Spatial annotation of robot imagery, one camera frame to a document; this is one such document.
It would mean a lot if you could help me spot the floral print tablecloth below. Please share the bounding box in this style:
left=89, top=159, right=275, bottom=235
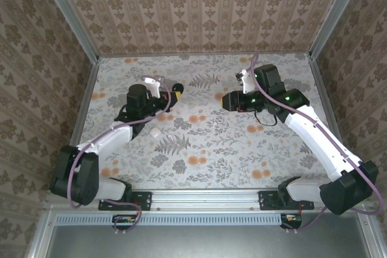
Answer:
left=62, top=53, right=342, bottom=191

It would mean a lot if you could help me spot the black controller board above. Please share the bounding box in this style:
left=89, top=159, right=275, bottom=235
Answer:
left=112, top=214, right=137, bottom=231
left=280, top=213, right=304, bottom=229

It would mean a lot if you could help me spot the steel sheet panel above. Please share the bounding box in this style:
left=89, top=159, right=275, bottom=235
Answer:
left=30, top=211, right=387, bottom=258

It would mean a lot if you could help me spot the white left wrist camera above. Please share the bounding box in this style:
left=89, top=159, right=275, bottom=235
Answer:
left=142, top=76, right=166, bottom=99

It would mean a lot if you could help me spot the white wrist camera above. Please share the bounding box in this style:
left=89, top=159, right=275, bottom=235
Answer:
left=142, top=76, right=166, bottom=99
left=235, top=68, right=258, bottom=95

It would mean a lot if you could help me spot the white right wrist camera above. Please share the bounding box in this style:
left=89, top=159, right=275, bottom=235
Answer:
left=235, top=68, right=258, bottom=95

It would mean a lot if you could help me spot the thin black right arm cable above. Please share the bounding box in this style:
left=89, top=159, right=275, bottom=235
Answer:
left=253, top=109, right=278, bottom=126

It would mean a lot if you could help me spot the aluminium frame rail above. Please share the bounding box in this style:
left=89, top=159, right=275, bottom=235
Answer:
left=97, top=51, right=312, bottom=58
left=68, top=58, right=100, bottom=150
left=308, top=55, right=359, bottom=165

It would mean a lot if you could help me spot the aluminium frame post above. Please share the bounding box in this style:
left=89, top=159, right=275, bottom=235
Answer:
left=35, top=0, right=100, bottom=65
left=308, top=0, right=369, bottom=61

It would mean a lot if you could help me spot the wide aluminium base rail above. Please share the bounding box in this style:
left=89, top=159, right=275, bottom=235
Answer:
left=45, top=190, right=374, bottom=213

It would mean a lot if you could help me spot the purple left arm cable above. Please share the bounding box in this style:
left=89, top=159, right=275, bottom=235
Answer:
left=68, top=75, right=173, bottom=209

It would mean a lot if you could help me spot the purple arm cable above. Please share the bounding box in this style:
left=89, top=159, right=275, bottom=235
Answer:
left=68, top=75, right=173, bottom=209
left=250, top=52, right=385, bottom=216

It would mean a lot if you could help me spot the grey slotted cable duct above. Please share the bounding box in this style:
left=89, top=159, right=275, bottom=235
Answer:
left=56, top=213, right=305, bottom=226

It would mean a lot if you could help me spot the short purple base cable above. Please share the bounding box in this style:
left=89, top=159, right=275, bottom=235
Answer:
left=113, top=208, right=142, bottom=236
left=282, top=205, right=329, bottom=234

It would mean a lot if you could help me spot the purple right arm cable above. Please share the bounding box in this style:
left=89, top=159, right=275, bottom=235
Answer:
left=250, top=52, right=385, bottom=216

